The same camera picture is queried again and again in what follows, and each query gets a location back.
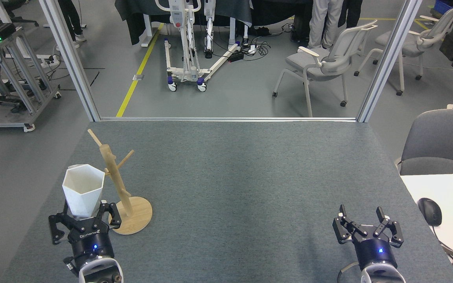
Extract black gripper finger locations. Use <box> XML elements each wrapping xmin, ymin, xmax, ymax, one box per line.
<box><xmin>332</xmin><ymin>204</ymin><xmax>365</xmax><ymax>244</ymax></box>
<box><xmin>48</xmin><ymin>212</ymin><xmax>81</xmax><ymax>245</ymax></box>
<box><xmin>375</xmin><ymin>207</ymin><xmax>404</xmax><ymax>248</ymax></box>
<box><xmin>93</xmin><ymin>200</ymin><xmax>122</xmax><ymax>232</ymax></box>

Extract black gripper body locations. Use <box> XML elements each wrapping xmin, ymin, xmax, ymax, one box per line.
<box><xmin>67</xmin><ymin>226</ymin><xmax>115</xmax><ymax>270</ymax></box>
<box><xmin>352</xmin><ymin>234</ymin><xmax>398</xmax><ymax>271</ymax></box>

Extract white faceted cup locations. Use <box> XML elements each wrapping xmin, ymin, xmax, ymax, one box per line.
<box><xmin>62</xmin><ymin>164</ymin><xmax>105</xmax><ymax>219</ymax></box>

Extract wooden cup rack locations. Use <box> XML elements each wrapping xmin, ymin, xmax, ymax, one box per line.
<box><xmin>88</xmin><ymin>129</ymin><xmax>153</xmax><ymax>235</ymax></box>

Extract black computer mouse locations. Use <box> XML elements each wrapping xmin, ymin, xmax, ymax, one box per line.
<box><xmin>418</xmin><ymin>198</ymin><xmax>442</xmax><ymax>227</ymax></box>

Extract white desk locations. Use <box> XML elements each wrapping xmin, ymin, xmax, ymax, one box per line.
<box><xmin>400</xmin><ymin>173</ymin><xmax>453</xmax><ymax>283</ymax></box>

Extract dark grey office chair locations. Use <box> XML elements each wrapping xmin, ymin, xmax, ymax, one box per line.
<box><xmin>395</xmin><ymin>104</ymin><xmax>453</xmax><ymax>176</ymax></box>

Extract light grey armchair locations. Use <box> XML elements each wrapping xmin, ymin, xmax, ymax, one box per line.
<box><xmin>273</xmin><ymin>20</ymin><xmax>379</xmax><ymax>118</ymax></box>
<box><xmin>354</xmin><ymin>1</ymin><xmax>453</xmax><ymax>96</ymax></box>

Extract white stand on wheels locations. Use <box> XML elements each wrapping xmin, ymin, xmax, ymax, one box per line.
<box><xmin>155</xmin><ymin>0</ymin><xmax>241</xmax><ymax>93</ymax></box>

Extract black cloth covered table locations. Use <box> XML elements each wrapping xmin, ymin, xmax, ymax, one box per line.
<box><xmin>114</xmin><ymin>0</ymin><xmax>309</xmax><ymax>46</ymax></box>

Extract person in dark trousers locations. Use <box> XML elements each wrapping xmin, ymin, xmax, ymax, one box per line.
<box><xmin>337</xmin><ymin>0</ymin><xmax>364</xmax><ymax>29</ymax></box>
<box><xmin>57</xmin><ymin>0</ymin><xmax>87</xmax><ymax>49</ymax></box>

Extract person in pale trousers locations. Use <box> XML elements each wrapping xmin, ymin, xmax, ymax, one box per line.
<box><xmin>308</xmin><ymin>0</ymin><xmax>345</xmax><ymax>50</ymax></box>

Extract blue plastic bin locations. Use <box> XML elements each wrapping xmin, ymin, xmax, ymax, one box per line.
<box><xmin>434</xmin><ymin>0</ymin><xmax>453</xmax><ymax>14</ymax></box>

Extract silver aluminium cross rail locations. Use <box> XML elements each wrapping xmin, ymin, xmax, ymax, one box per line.
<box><xmin>100</xmin><ymin>116</ymin><xmax>359</xmax><ymax>122</ymax></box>

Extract aluminium frame cart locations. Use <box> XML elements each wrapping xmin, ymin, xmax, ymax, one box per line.
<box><xmin>0</xmin><ymin>0</ymin><xmax>62</xmax><ymax>132</ymax></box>

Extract silver aluminium post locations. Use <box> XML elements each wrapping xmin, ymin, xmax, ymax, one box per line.
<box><xmin>356</xmin><ymin>0</ymin><xmax>424</xmax><ymax>123</ymax></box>
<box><xmin>39</xmin><ymin>0</ymin><xmax>101</xmax><ymax>122</ymax></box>

